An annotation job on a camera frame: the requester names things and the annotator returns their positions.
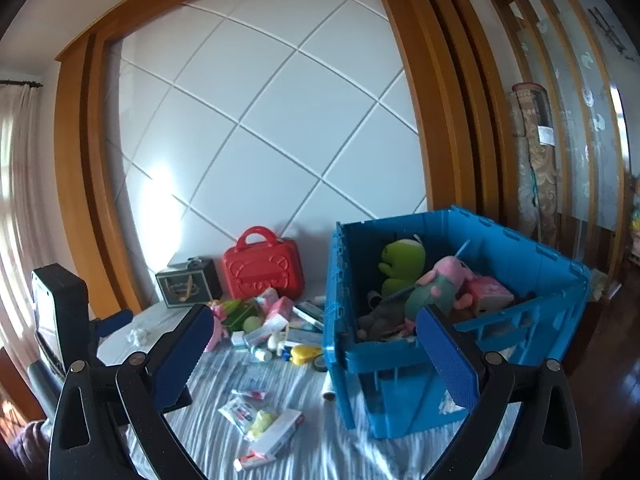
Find pink pig plush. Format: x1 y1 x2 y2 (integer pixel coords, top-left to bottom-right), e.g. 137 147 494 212
405 255 476 322

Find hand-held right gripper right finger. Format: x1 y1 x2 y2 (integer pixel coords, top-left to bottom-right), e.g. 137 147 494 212
416 304 585 480

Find green frog plush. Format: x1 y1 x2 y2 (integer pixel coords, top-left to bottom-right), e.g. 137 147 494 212
377 232 428 298

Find colourful toys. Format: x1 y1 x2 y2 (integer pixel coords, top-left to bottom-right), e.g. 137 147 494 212
626 174 640 267

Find rolled patterned carpet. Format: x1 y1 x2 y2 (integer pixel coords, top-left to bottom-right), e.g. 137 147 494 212
509 82 562 242

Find pink soft toy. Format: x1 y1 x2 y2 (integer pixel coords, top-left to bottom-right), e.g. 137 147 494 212
205 300 228 352

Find white box with red end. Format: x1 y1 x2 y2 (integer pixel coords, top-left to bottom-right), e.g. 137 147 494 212
248 408 305 459

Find yellow green packet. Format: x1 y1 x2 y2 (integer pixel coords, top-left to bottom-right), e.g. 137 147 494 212
248 408 279 441

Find blue plastic bin lid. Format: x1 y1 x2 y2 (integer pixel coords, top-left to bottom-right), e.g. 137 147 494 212
322 205 593 441

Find striped grey bed sheet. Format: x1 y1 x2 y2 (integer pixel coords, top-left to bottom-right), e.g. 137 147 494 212
97 305 523 480

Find dark striped flat box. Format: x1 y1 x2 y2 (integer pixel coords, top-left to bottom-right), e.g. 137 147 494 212
292 302 326 332

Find red toy suitcase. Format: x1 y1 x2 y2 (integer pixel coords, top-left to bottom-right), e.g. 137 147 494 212
221 226 307 302

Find white printed packet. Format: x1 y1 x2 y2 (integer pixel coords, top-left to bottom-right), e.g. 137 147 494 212
218 395 261 434

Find dark green gift box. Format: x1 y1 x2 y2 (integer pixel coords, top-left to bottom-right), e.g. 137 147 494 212
155 257 223 308

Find grey plush toy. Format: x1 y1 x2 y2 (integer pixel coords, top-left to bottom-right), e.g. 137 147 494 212
357 290 417 342

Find wooden partition screen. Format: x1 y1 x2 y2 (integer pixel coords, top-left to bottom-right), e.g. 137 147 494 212
484 0 640 266

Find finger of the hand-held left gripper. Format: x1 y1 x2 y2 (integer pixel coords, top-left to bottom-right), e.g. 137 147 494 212
97 310 134 337

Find white and red sachet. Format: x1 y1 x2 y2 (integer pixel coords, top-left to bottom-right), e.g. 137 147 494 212
233 450 277 472

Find wooden wall frame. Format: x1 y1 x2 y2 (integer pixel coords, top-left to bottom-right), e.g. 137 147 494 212
54 0 506 317

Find pink tissue packet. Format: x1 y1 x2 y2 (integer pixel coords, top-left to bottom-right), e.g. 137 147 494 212
265 296 294 329

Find dark purple cloth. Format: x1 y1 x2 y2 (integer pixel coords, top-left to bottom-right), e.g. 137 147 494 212
7 419 53 480

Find pale curtain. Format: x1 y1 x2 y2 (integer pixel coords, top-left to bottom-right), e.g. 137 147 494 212
0 82 63 378

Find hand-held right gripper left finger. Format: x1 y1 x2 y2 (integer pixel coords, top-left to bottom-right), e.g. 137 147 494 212
48 303 216 480

